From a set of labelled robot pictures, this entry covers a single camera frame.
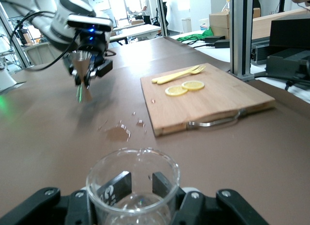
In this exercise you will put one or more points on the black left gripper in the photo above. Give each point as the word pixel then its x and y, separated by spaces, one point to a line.
pixel 94 44

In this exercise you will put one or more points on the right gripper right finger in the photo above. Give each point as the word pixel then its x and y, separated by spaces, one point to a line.
pixel 218 210

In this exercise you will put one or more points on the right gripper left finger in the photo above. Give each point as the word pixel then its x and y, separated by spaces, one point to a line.
pixel 48 205

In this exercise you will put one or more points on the steel jigger measuring cup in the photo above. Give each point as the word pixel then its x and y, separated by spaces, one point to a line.
pixel 81 65

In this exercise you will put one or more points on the clear glass beaker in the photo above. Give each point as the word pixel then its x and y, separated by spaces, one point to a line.
pixel 135 208

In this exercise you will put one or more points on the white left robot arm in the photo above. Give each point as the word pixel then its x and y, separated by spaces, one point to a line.
pixel 72 6

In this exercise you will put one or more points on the grey chair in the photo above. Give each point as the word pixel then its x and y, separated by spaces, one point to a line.
pixel 36 54

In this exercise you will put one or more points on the white table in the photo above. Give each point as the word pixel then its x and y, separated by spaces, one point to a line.
pixel 135 31

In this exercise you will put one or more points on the person in white shirt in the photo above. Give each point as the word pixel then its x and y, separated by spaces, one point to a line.
pixel 145 6

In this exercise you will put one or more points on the black office chair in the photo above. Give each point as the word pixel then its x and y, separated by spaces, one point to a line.
pixel 161 15

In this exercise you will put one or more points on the lemon slice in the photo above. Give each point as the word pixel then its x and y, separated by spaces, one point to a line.
pixel 193 85
pixel 176 91

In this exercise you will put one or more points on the yellow plastic fork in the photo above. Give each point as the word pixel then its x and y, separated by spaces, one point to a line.
pixel 191 71

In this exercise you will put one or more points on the white bin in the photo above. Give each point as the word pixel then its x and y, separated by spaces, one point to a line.
pixel 186 25

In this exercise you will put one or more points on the bamboo cutting board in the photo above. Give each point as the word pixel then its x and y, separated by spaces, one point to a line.
pixel 206 101

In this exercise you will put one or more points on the green cloth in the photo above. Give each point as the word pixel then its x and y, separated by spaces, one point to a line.
pixel 193 37

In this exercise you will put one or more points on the black power adapter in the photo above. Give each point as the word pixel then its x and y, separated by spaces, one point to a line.
pixel 222 43
pixel 214 38

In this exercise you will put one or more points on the cardboard box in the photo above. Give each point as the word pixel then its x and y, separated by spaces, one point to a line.
pixel 219 21

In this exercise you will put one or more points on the plastic bottle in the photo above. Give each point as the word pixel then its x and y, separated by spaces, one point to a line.
pixel 226 5

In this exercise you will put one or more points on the black finned power supply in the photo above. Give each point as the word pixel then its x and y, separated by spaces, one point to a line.
pixel 260 53

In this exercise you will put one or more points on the black metal box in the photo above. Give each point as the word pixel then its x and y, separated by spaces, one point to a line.
pixel 288 62

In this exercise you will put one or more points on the wooden plank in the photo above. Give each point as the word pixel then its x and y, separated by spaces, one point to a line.
pixel 261 26

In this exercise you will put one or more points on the large black case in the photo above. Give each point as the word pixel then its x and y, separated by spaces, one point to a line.
pixel 290 33

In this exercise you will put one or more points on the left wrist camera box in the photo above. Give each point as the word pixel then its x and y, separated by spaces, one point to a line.
pixel 89 23

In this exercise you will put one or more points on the aluminium frame corner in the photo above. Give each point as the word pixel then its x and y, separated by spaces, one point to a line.
pixel 23 53

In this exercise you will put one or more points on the aluminium profile post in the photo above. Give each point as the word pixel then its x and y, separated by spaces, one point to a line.
pixel 241 36

